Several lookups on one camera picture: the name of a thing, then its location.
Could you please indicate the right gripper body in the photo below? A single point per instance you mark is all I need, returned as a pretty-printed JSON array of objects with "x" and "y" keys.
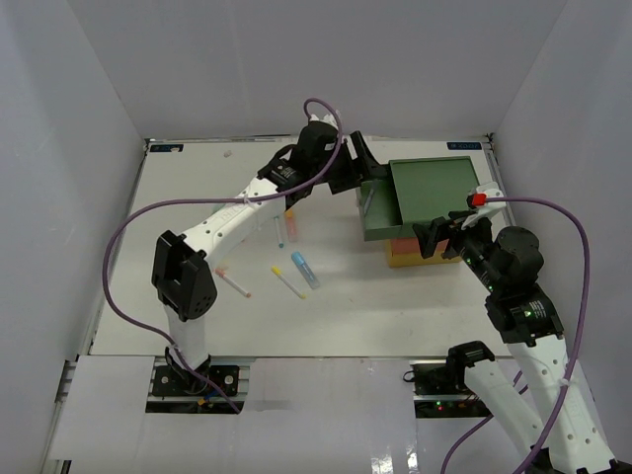
[{"x": 468, "y": 237}]

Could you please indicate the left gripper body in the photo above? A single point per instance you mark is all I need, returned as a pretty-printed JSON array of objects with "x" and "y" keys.
[{"x": 342, "y": 173}]

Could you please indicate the green top drawer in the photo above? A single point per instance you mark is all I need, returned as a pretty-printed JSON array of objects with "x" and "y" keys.
[{"x": 383, "y": 220}]

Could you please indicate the purple pen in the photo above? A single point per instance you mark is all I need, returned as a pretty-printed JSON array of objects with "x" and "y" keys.
[{"x": 368, "y": 200}]

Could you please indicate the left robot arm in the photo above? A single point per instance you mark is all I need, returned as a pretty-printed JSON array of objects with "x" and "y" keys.
[{"x": 183, "y": 263}]

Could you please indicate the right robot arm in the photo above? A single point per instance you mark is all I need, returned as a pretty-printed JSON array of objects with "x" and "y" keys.
[{"x": 554, "y": 432}]

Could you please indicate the stacked drawer box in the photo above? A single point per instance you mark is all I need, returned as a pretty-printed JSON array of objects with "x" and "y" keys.
[{"x": 422, "y": 190}]

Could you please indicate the orange pink highlighter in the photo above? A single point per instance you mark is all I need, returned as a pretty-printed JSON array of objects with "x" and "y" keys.
[{"x": 290, "y": 226}]

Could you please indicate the teal cap pen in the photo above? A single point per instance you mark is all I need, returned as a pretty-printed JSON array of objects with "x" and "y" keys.
[{"x": 279, "y": 234}]

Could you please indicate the blue highlighter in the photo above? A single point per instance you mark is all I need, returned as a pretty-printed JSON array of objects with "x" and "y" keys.
[{"x": 305, "y": 270}]

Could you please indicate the yellow cap pen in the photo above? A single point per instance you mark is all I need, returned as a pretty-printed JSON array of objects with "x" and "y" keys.
[{"x": 280, "y": 275}]

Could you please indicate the pink cap white pen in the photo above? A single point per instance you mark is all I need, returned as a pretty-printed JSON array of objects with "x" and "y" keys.
[{"x": 234, "y": 284}]

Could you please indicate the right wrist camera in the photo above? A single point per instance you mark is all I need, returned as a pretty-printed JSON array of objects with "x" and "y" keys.
[{"x": 485, "y": 201}]

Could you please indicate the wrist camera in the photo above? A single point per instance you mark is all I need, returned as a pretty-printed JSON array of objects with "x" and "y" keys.
[
  {"x": 328, "y": 119},
  {"x": 485, "y": 201}
]

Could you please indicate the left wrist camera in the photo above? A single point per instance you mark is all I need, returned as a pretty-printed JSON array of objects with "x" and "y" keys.
[{"x": 328, "y": 119}]

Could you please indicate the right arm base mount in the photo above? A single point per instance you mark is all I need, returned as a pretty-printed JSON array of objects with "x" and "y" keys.
[{"x": 436, "y": 395}]

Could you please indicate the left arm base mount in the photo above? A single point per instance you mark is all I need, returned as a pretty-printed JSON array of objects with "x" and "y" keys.
[{"x": 175, "y": 390}]

